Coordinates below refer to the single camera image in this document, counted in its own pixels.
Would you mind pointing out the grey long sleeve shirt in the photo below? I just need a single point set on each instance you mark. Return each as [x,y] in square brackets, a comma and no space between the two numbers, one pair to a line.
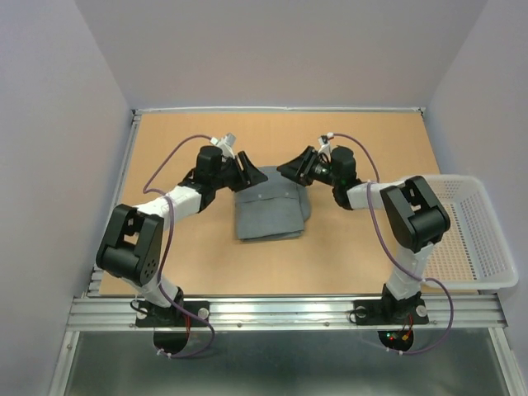
[273,210]

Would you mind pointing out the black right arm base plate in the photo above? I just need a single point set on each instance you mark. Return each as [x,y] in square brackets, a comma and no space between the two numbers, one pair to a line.
[375,312]

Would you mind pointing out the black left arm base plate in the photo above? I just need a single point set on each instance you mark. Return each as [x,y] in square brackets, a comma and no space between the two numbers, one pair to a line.
[149,315]

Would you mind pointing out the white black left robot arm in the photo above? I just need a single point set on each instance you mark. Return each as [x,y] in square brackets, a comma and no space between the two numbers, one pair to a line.
[131,247]

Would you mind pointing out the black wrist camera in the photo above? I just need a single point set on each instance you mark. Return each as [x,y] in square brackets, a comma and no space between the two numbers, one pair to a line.
[209,162]
[343,165]

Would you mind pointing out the aluminium front frame rail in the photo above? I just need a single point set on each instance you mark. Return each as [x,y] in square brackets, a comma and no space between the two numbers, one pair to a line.
[273,313]

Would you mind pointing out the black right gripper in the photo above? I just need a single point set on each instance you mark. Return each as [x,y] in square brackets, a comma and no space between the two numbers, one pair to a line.
[299,168]

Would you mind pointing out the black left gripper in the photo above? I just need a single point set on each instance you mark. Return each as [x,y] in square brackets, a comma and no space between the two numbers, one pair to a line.
[248,176]

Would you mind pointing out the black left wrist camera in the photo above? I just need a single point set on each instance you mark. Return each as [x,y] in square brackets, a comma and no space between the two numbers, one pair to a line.
[209,162]

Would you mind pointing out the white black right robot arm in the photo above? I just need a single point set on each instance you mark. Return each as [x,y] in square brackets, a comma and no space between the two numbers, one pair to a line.
[416,218]

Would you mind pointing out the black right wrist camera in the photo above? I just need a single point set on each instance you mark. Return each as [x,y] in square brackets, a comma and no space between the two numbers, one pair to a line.
[343,165]

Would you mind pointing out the white perforated plastic basket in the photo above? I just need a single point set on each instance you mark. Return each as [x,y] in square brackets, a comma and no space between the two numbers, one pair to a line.
[473,254]

